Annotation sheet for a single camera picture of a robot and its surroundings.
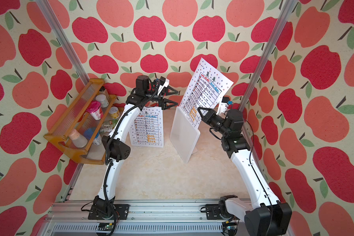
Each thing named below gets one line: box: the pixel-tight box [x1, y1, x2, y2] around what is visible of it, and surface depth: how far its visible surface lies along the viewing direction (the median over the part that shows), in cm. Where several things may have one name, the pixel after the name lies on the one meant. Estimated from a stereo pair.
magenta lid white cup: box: [86, 100, 104, 121], surface depth 92 cm
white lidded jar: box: [95, 93, 110, 108], surface depth 101 cm
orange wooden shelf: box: [43, 78, 125, 165], surface depth 90 cm
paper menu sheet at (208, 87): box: [179, 57, 235, 130], surface depth 69 cm
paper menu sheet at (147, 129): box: [128, 106, 165, 148], surface depth 94 cm
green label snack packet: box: [99, 118, 119, 134], surface depth 109 cm
